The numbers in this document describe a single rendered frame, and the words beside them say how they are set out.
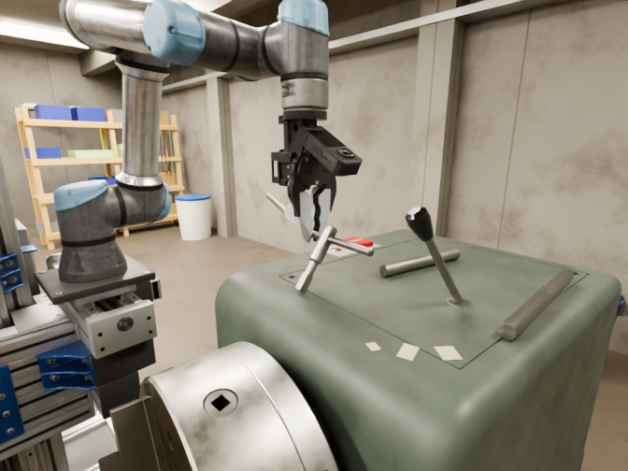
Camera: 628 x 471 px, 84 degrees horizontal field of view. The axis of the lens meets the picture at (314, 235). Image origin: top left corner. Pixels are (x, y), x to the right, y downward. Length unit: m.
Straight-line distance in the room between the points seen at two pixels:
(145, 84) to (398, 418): 0.85
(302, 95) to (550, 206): 2.87
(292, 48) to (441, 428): 0.50
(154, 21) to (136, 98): 0.42
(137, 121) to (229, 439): 0.78
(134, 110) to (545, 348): 0.92
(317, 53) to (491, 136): 2.87
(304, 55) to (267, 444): 0.49
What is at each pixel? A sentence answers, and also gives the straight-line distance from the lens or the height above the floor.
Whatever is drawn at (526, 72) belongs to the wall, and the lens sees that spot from 3.35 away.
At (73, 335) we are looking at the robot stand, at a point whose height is 1.04.
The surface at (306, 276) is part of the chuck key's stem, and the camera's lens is 0.55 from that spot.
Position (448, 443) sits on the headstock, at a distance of 0.37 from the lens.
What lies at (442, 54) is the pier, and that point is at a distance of 3.40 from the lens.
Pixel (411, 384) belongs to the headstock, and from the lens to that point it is 0.39.
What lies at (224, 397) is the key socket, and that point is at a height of 1.23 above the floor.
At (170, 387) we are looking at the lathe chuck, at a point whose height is 1.24.
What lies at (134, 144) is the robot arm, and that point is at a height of 1.48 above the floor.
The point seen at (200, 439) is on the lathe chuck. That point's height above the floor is 1.23.
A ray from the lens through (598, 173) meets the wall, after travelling 3.22.
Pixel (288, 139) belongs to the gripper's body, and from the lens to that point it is 0.60.
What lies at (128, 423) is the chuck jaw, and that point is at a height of 1.19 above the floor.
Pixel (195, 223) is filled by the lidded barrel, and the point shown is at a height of 0.27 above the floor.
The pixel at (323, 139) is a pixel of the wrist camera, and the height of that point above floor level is 1.49.
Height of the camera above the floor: 1.48
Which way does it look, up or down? 15 degrees down
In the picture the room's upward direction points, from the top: straight up
